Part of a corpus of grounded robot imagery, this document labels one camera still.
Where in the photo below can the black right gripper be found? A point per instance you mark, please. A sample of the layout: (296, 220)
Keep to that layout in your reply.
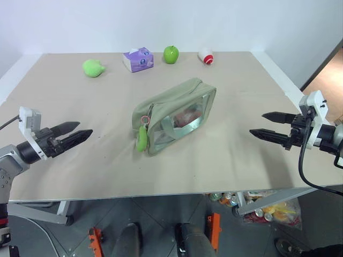
(297, 131)

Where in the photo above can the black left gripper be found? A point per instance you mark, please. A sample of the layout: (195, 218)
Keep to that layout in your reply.
(46, 142)

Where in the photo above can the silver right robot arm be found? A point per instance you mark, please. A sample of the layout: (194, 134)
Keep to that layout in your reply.
(331, 139)

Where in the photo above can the green zippered pouch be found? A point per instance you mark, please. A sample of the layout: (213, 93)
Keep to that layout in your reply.
(174, 117)

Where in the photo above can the green plush toy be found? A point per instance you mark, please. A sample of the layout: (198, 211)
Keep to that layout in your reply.
(92, 68)

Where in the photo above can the brown wooden door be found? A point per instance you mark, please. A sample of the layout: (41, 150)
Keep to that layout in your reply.
(325, 80)

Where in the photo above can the green plush zipper charm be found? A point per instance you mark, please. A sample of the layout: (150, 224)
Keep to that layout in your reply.
(142, 137)

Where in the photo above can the bag of cans and snacks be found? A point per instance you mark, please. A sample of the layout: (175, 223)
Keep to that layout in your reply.
(268, 207)

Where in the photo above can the white and red cup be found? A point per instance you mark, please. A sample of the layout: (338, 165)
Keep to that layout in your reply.
(206, 56)

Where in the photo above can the purple tissue box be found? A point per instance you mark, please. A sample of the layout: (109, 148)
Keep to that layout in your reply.
(138, 59)

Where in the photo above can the orange clamp stand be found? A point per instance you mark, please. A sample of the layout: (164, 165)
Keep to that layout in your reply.
(214, 230)
(95, 241)

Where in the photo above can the black shoe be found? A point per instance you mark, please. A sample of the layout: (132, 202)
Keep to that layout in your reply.
(288, 247)

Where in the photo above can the dark rounded robot foot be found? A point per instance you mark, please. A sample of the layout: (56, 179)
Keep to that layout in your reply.
(127, 241)
(191, 241)

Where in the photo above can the green apple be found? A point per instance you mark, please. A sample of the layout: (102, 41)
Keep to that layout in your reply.
(171, 54)

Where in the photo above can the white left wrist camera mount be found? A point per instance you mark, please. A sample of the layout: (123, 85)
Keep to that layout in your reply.
(29, 120)

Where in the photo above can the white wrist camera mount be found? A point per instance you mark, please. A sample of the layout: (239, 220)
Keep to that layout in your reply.
(29, 120)
(316, 109)

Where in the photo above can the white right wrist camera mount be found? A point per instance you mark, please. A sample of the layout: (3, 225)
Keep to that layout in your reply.
(316, 109)

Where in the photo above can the white table leg frame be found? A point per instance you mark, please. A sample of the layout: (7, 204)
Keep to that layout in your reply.
(270, 200)
(40, 211)

